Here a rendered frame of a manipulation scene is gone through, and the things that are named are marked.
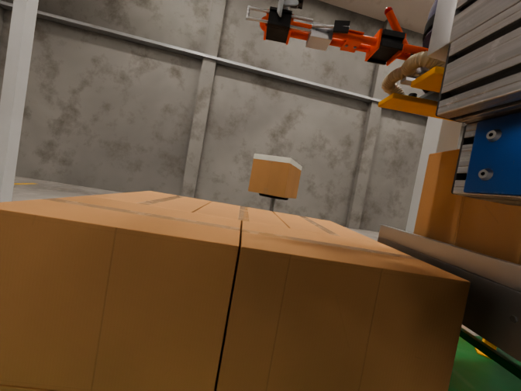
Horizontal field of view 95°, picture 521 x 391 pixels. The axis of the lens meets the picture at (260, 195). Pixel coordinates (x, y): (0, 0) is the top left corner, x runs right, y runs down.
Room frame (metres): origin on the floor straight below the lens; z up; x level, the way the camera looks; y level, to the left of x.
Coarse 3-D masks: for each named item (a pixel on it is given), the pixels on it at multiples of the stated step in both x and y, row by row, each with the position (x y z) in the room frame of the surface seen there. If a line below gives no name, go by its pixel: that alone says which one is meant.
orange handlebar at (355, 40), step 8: (264, 16) 0.75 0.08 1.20; (296, 24) 0.75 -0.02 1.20; (304, 24) 0.75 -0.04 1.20; (296, 32) 0.79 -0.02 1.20; (304, 32) 0.79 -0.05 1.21; (352, 32) 0.76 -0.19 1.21; (360, 32) 0.76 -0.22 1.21; (336, 40) 0.79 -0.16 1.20; (344, 40) 0.80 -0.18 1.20; (352, 40) 0.76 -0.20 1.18; (360, 40) 0.76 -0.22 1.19; (368, 40) 0.76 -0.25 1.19; (376, 40) 0.76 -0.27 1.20; (344, 48) 0.80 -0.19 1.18; (352, 48) 0.80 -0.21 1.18; (360, 48) 0.80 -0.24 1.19; (368, 48) 0.80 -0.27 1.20; (408, 48) 0.77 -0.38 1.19; (416, 48) 0.77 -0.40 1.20; (424, 48) 0.77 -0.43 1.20; (400, 56) 0.81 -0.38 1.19; (408, 56) 0.81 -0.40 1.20
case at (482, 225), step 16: (432, 160) 0.99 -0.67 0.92; (448, 160) 0.91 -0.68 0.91; (432, 176) 0.97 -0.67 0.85; (448, 176) 0.90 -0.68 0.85; (432, 192) 0.96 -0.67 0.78; (448, 192) 0.88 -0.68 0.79; (432, 208) 0.94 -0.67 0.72; (448, 208) 0.87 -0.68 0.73; (464, 208) 0.80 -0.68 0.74; (480, 208) 0.75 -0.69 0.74; (496, 208) 0.70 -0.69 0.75; (512, 208) 0.66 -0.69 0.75; (416, 224) 1.01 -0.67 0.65; (432, 224) 0.93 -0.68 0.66; (448, 224) 0.85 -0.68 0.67; (464, 224) 0.79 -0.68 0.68; (480, 224) 0.74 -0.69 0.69; (496, 224) 0.69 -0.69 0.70; (512, 224) 0.65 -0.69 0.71; (448, 240) 0.84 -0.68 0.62; (464, 240) 0.78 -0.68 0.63; (480, 240) 0.73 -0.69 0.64; (496, 240) 0.68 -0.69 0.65; (512, 240) 0.64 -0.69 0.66; (496, 256) 0.67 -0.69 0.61; (512, 256) 0.64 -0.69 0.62
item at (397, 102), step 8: (392, 96) 0.84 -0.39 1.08; (400, 96) 0.84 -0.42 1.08; (408, 96) 0.84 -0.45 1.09; (416, 96) 0.89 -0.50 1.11; (384, 104) 0.90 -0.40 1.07; (392, 104) 0.89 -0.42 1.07; (400, 104) 0.88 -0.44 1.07; (408, 104) 0.87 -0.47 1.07; (416, 104) 0.86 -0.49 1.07; (424, 104) 0.85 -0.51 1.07; (432, 104) 0.85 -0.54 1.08; (416, 112) 0.93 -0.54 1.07; (424, 112) 0.92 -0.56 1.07; (432, 112) 0.91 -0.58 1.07
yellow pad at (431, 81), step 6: (426, 72) 0.68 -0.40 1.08; (432, 72) 0.66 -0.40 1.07; (438, 72) 0.65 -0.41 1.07; (420, 78) 0.71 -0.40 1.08; (426, 78) 0.69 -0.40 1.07; (432, 78) 0.68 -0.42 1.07; (438, 78) 0.68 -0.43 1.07; (414, 84) 0.73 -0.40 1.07; (420, 84) 0.72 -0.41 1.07; (426, 84) 0.71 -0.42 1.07; (432, 84) 0.71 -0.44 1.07; (438, 84) 0.70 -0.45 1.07; (432, 90) 0.74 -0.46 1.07; (438, 90) 0.74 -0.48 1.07
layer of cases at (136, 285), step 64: (128, 192) 1.21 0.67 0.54; (0, 256) 0.52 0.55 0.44; (64, 256) 0.53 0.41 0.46; (128, 256) 0.54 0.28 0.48; (192, 256) 0.55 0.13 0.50; (256, 256) 0.56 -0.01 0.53; (320, 256) 0.60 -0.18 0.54; (384, 256) 0.73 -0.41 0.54; (0, 320) 0.52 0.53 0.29; (64, 320) 0.53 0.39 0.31; (128, 320) 0.54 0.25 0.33; (192, 320) 0.55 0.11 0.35; (256, 320) 0.57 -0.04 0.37; (320, 320) 0.58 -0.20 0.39; (384, 320) 0.59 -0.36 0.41; (448, 320) 0.60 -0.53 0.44; (64, 384) 0.53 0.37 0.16; (128, 384) 0.54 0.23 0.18; (192, 384) 0.56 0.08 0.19; (256, 384) 0.57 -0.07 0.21; (320, 384) 0.58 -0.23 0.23; (384, 384) 0.59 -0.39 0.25; (448, 384) 0.60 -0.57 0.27
